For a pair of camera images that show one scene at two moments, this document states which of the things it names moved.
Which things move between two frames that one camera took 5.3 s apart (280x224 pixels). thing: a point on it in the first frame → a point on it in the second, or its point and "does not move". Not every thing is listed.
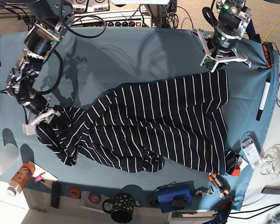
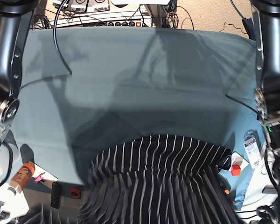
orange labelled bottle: (21, 178) does not move
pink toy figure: (39, 178) does not move
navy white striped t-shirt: (179, 123) → (158, 179)
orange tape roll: (74, 193) does not move
